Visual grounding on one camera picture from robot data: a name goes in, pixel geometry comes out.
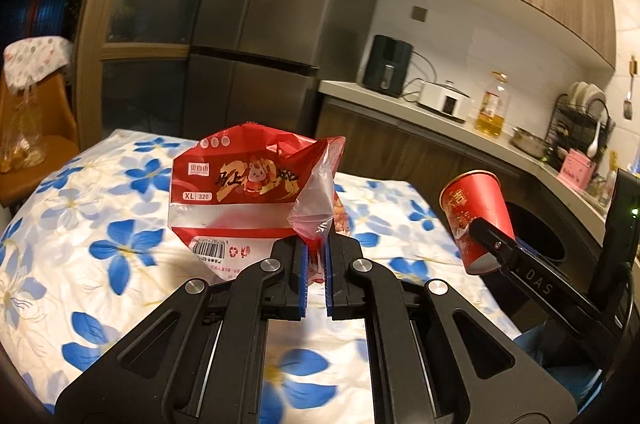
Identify cooking oil bottle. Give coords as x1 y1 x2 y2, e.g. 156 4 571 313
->
475 71 510 138

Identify black trash bin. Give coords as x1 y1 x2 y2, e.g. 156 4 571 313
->
506 202 566 265

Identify blue gloved hand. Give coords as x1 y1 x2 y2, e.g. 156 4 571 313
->
514 321 602 411

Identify orange chair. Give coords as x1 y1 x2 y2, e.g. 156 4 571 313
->
1 70 79 207

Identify dotted white cloth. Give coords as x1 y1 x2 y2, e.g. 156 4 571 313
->
3 36 73 92

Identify white slow cooker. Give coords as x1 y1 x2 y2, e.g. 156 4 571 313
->
416 80 473 124

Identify clear plastic bag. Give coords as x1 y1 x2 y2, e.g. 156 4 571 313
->
1 85 47 174

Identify blue floral tablecloth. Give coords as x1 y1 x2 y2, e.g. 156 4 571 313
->
1 130 518 423

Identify hanging spatula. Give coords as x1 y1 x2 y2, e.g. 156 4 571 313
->
623 56 638 121

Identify red snack package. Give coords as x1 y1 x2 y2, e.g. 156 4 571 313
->
168 123 346 281

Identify pink utensil holder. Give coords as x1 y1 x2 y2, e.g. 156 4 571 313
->
558 149 596 191

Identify wooden glass door cabinet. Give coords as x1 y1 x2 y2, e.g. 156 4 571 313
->
74 0 201 148

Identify wooden lower cabinets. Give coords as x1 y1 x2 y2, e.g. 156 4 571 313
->
316 97 600 257

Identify beer can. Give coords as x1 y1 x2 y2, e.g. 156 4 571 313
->
600 168 617 206

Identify steel bowl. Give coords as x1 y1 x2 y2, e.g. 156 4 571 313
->
510 127 550 160

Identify black dish rack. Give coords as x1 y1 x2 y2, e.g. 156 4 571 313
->
544 82 615 170

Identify wall socket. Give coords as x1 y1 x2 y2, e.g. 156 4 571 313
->
410 6 427 23

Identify dark steel refrigerator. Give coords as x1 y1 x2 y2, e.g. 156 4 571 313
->
182 0 377 139

